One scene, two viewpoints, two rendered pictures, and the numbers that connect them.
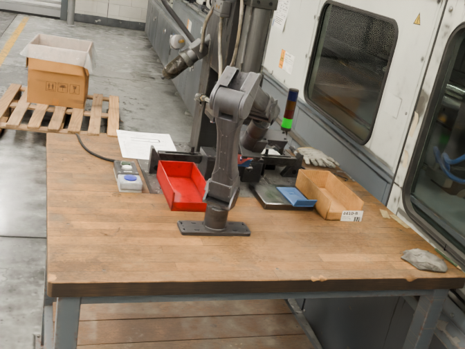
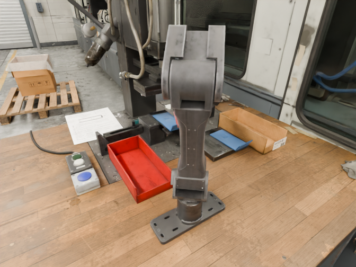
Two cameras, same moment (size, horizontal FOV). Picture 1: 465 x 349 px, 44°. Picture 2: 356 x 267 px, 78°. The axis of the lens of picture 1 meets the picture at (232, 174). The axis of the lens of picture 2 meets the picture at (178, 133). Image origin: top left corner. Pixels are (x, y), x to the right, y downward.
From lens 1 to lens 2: 1.09 m
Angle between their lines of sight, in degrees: 14
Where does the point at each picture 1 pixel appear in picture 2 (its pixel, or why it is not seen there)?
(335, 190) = (249, 121)
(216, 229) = (195, 220)
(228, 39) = (138, 12)
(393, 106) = (264, 46)
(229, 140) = (199, 133)
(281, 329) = not seen: hidden behind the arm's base
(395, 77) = (261, 23)
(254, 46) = (167, 11)
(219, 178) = (188, 174)
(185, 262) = not seen: outside the picture
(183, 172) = (131, 146)
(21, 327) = not seen: hidden behind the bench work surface
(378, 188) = (263, 107)
